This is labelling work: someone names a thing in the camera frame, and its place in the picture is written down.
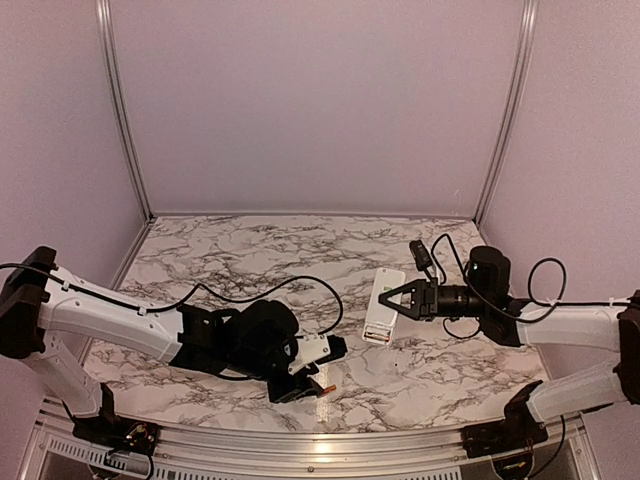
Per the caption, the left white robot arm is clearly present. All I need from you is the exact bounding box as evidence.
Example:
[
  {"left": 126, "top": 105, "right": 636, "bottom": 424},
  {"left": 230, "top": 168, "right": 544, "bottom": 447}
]
[{"left": 1, "top": 247, "right": 346, "bottom": 445}]

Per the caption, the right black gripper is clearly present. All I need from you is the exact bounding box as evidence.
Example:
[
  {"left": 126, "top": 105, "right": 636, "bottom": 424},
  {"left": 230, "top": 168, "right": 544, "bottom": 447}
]
[{"left": 380, "top": 276, "right": 491, "bottom": 321}]

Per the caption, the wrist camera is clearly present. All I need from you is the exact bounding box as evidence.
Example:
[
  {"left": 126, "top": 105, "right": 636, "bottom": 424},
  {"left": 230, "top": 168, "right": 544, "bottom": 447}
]
[
  {"left": 409, "top": 240, "right": 437, "bottom": 281},
  {"left": 288, "top": 334, "right": 348, "bottom": 374}
]

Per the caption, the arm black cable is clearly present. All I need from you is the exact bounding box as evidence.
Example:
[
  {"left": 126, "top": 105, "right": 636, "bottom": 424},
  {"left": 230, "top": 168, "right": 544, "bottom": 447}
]
[
  {"left": 430, "top": 233, "right": 636, "bottom": 341},
  {"left": 0, "top": 263, "right": 345, "bottom": 381}
]

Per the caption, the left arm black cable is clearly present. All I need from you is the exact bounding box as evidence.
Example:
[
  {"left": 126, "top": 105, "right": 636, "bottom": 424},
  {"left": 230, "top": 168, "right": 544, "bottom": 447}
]
[{"left": 0, "top": 263, "right": 345, "bottom": 381}]

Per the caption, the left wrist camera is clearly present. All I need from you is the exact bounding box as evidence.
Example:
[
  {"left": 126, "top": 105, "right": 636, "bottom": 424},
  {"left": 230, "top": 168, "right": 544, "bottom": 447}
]
[{"left": 288, "top": 334, "right": 348, "bottom": 374}]

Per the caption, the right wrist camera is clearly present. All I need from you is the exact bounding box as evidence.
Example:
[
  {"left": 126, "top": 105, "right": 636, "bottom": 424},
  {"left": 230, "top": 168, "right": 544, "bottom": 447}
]
[{"left": 409, "top": 240, "right": 437, "bottom": 281}]

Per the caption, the right aluminium corner post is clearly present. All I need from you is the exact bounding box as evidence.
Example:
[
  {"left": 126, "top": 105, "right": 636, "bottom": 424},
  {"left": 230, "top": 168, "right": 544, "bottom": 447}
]
[{"left": 473, "top": 0, "right": 540, "bottom": 229}]

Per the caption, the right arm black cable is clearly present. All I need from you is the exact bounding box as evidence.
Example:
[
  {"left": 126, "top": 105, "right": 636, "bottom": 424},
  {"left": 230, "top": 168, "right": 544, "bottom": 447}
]
[{"left": 430, "top": 233, "right": 636, "bottom": 341}]

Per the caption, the white remote control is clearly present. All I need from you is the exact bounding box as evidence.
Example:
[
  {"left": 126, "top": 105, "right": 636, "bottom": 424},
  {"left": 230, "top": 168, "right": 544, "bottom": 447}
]
[{"left": 362, "top": 268, "right": 406, "bottom": 341}]

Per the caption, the gold black AA battery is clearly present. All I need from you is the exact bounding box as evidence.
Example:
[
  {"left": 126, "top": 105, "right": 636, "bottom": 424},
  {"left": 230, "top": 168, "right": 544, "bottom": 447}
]
[{"left": 363, "top": 331, "right": 391, "bottom": 345}]

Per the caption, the aluminium corner post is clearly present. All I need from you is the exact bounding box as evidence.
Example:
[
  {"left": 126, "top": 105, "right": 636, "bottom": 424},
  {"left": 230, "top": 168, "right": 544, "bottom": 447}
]
[
  {"left": 473, "top": 0, "right": 540, "bottom": 229},
  {"left": 96, "top": 0, "right": 154, "bottom": 223}
]

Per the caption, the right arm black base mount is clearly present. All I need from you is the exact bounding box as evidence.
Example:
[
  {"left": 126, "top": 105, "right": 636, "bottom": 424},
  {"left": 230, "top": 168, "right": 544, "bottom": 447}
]
[{"left": 461, "top": 419, "right": 549, "bottom": 458}]

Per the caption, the left aluminium corner post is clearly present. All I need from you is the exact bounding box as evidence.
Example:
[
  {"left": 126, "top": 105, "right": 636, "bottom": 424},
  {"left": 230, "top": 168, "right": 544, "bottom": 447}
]
[{"left": 96, "top": 0, "right": 154, "bottom": 223}]

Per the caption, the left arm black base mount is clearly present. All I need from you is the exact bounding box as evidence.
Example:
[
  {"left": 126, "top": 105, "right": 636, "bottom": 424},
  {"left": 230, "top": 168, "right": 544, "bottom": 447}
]
[{"left": 73, "top": 417, "right": 160, "bottom": 455}]

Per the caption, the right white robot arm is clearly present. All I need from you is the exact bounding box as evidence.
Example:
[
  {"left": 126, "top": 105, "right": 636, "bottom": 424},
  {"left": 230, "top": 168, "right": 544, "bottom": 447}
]
[{"left": 378, "top": 246, "right": 639, "bottom": 448}]

